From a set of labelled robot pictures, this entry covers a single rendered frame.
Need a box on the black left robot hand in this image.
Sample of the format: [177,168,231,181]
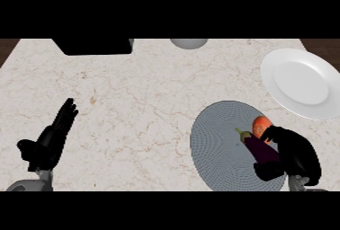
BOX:
[16,97,79,173]

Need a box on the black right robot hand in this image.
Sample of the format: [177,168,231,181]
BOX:
[252,125,322,187]

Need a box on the purple eggplant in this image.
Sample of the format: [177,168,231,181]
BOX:
[233,128,280,166]

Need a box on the grey round woven placemat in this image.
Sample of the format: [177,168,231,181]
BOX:
[189,100,288,192]

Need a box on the white round plate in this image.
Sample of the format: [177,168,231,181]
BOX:
[258,48,340,121]

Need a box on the orange round vegetable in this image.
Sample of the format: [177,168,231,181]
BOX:
[251,115,274,146]

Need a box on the black boxy appliance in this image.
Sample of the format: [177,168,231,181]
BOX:
[50,38,135,57]

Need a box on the grey round bowl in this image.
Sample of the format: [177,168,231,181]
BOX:
[168,38,209,50]

